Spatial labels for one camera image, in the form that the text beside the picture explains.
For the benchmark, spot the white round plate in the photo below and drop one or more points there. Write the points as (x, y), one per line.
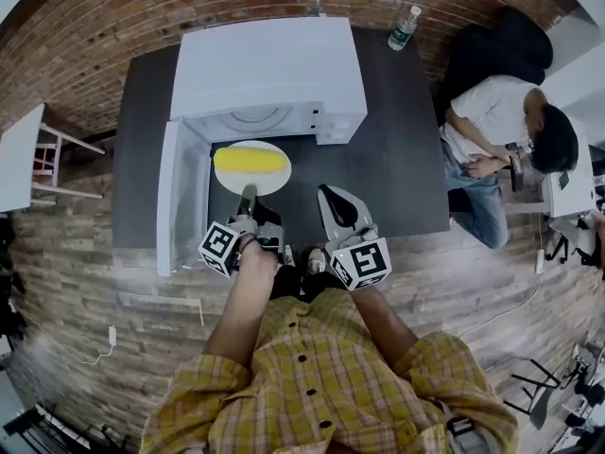
(264, 185)

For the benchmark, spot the person's right forearm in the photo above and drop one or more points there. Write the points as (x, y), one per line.
(383, 324)

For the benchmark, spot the person's left hand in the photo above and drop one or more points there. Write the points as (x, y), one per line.
(260, 256)

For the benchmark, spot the white microwave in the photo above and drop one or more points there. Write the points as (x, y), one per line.
(264, 74)

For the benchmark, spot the person's yellow plaid shirt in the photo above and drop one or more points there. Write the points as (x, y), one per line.
(307, 386)

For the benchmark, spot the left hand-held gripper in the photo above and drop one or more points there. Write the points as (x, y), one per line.
(219, 249)

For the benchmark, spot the clear bottle with green label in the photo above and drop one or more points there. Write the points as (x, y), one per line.
(402, 31)

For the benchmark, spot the clear bottle with white cap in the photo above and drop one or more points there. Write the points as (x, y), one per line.
(314, 2)

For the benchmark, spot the white desk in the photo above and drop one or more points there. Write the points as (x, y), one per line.
(572, 182)
(19, 159)

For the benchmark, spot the black floor equipment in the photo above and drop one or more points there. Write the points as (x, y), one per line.
(42, 431)

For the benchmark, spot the person's black trousers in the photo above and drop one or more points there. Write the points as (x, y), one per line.
(302, 284)

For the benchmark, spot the black office chair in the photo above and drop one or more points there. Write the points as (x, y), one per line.
(501, 50)

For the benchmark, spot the yellow corn cob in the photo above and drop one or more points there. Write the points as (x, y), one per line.
(250, 161)

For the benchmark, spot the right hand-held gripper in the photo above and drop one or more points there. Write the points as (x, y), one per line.
(361, 263)

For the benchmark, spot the person's left forearm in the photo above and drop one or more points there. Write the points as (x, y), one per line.
(236, 315)

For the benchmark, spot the person's white shoe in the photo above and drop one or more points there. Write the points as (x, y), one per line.
(289, 256)
(316, 260)

